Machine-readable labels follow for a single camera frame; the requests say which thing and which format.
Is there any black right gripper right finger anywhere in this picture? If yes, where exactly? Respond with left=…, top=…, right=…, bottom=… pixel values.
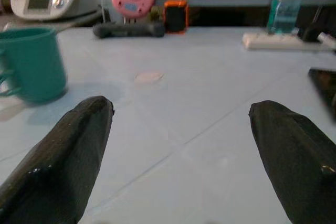
left=248, top=100, right=336, bottom=224

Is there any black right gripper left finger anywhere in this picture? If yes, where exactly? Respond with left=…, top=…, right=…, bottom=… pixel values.
left=0, top=95, right=116, bottom=224

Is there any black flat tray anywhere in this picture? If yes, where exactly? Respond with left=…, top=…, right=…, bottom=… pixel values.
left=308, top=67, right=336, bottom=117

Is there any teal plastic mug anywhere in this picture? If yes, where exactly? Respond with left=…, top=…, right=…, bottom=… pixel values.
left=0, top=26, right=68, bottom=103

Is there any white power strip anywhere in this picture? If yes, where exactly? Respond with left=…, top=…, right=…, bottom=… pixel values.
left=241, top=32, right=336, bottom=51

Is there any small white round sticker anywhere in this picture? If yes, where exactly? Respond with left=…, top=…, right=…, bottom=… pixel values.
left=135, top=71, right=164, bottom=85

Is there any black power plug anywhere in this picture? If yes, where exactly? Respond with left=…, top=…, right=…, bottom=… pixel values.
left=297, top=22, right=329, bottom=43

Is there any dark grey handheld tool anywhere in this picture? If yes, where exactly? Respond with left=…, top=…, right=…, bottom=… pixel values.
left=92, top=22, right=165, bottom=39

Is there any clear blue water bottle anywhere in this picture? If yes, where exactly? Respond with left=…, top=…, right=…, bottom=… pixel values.
left=266, top=0, right=305, bottom=35

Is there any orange black power bank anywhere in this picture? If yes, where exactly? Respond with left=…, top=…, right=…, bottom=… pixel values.
left=163, top=0, right=190, bottom=34

